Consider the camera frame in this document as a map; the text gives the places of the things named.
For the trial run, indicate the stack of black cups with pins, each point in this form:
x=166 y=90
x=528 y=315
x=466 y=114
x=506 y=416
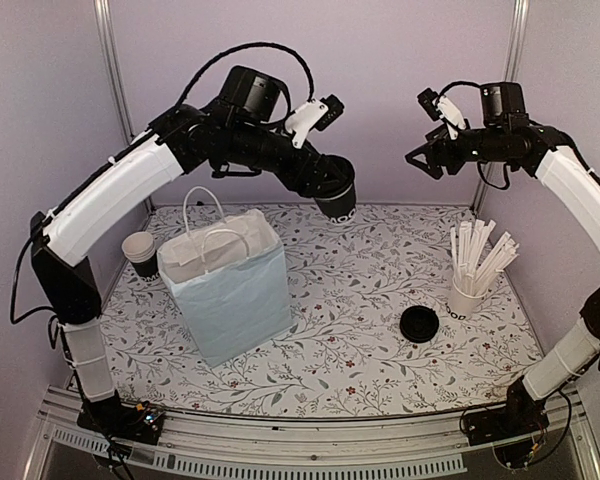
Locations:
x=139 y=248

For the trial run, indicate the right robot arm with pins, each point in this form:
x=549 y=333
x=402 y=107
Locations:
x=509 y=137

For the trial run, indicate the floral table mat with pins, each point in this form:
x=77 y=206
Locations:
x=345 y=355

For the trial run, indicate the white cup holding straws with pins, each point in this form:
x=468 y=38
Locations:
x=460 y=306

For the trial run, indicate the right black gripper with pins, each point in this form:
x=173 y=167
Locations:
x=439 y=143

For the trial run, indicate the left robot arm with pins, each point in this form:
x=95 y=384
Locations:
x=234 y=134

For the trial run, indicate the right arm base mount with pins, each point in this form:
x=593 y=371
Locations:
x=499 y=424

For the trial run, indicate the black paper coffee cup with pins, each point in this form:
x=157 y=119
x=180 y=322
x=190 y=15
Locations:
x=337 y=195

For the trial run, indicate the aluminium frame post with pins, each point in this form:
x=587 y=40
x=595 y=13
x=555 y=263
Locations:
x=106 y=36
x=511 y=69

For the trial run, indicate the right aluminium frame post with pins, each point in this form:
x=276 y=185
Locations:
x=511 y=69

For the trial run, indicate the white paper bag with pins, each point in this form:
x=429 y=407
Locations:
x=229 y=282

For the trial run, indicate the left aluminium frame post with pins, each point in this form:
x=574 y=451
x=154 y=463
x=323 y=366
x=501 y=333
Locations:
x=106 y=36

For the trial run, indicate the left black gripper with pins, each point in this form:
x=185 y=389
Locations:
x=296 y=180

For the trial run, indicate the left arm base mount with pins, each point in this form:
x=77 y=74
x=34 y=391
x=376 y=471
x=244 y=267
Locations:
x=142 y=422

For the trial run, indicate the stack of black lids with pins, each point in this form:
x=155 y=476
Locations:
x=419 y=324

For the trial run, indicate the front aluminium rail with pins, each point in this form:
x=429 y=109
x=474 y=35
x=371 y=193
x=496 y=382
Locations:
x=195 y=445

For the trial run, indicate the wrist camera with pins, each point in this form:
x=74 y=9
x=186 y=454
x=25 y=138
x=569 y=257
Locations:
x=440 y=108
x=313 y=114

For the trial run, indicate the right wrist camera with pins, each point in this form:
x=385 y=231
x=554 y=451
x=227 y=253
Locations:
x=440 y=108

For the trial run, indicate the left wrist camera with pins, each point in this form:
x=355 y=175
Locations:
x=313 y=114

